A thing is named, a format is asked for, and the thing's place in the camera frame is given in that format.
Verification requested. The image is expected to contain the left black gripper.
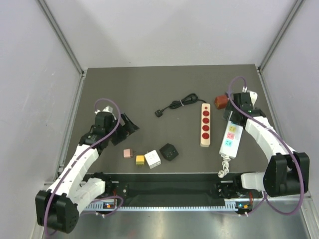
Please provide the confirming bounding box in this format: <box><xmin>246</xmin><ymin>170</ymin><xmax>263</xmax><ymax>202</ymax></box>
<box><xmin>106</xmin><ymin>113</ymin><xmax>139</xmax><ymax>145</ymax></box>

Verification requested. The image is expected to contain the red koi fish adapter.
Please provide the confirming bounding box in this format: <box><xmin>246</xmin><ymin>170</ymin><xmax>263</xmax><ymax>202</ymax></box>
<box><xmin>214</xmin><ymin>95</ymin><xmax>229</xmax><ymax>110</ymax></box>

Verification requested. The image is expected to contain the pink USB charger plug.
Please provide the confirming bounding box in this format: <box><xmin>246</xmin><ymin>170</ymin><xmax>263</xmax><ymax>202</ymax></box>
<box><xmin>123</xmin><ymin>148</ymin><xmax>136</xmax><ymax>158</ymax></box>

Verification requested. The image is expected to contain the white multi-socket power strip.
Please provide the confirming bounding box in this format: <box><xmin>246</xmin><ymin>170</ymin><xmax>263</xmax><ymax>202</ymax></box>
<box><xmin>219</xmin><ymin>120</ymin><xmax>243</xmax><ymax>159</ymax></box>

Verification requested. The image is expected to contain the white red power strip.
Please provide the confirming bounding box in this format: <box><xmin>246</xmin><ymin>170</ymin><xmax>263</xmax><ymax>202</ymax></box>
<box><xmin>200</xmin><ymin>103</ymin><xmax>211</xmax><ymax>147</ymax></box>

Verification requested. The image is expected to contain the yellow USB charger plug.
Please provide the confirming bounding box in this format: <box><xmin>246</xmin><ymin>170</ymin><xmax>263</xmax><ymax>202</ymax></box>
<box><xmin>135</xmin><ymin>155</ymin><xmax>145</xmax><ymax>165</ymax></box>

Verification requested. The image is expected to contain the black adapter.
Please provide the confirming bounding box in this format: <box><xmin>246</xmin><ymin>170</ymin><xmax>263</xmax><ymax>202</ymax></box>
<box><xmin>159</xmin><ymin>143</ymin><xmax>179</xmax><ymax>161</ymax></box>

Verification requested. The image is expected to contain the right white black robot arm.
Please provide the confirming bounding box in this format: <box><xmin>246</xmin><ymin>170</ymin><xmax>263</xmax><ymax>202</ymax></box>
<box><xmin>218</xmin><ymin>92</ymin><xmax>310</xmax><ymax>197</ymax></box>

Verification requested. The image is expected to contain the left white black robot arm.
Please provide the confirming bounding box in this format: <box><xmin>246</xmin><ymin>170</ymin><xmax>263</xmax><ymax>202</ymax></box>
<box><xmin>35</xmin><ymin>106</ymin><xmax>139</xmax><ymax>234</ymax></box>

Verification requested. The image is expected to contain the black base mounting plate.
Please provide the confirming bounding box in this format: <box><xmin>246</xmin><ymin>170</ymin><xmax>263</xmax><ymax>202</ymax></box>
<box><xmin>106</xmin><ymin>173</ymin><xmax>249</xmax><ymax>199</ymax></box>

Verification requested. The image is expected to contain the black power cord with plug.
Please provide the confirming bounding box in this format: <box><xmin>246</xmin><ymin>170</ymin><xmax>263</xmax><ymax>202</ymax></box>
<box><xmin>155</xmin><ymin>93</ymin><xmax>205</xmax><ymax>118</ymax></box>

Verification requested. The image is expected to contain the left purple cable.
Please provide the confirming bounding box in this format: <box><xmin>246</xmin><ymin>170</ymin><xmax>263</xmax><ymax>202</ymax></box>
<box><xmin>43</xmin><ymin>99</ymin><xmax>124</xmax><ymax>236</ymax></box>

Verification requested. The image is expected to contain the grey slotted cable duct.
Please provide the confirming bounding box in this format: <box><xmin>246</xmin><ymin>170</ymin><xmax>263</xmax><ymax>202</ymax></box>
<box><xmin>82</xmin><ymin>200</ymin><xmax>254</xmax><ymax>212</ymax></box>

